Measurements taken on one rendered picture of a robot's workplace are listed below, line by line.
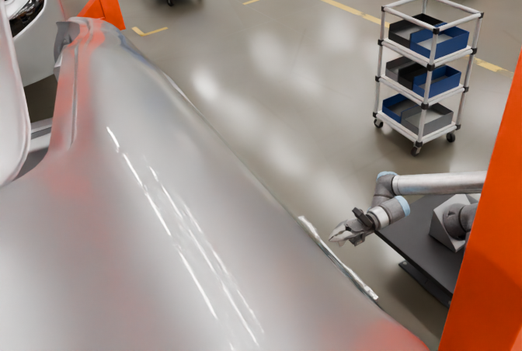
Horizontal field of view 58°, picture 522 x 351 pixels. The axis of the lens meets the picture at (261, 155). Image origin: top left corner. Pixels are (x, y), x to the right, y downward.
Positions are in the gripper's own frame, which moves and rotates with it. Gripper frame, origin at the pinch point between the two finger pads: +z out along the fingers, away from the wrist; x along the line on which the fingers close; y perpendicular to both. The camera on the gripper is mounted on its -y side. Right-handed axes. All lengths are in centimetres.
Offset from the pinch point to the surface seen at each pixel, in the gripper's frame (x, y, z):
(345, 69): 229, 84, -181
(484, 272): -66, -57, 9
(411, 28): 128, 2, -159
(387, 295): 10, 83, -44
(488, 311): -69, -47, 9
